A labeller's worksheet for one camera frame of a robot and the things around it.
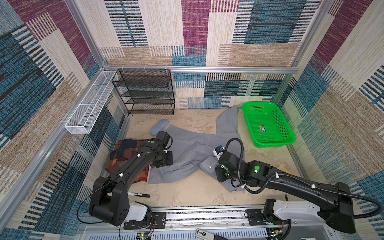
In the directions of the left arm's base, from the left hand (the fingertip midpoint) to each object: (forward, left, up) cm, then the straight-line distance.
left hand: (169, 160), depth 84 cm
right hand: (-9, -25, +5) cm, 27 cm away
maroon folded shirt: (-8, +18, -8) cm, 21 cm away
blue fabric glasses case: (+33, +10, -8) cm, 35 cm away
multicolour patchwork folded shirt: (+10, +29, -4) cm, 31 cm away
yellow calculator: (-2, -66, -8) cm, 67 cm away
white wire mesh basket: (+10, +38, +24) cm, 46 cm away
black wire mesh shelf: (+52, +21, +8) cm, 56 cm away
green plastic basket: (+28, -68, -7) cm, 74 cm away
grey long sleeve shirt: (+8, -13, -4) cm, 16 cm away
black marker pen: (-15, +16, -9) cm, 24 cm away
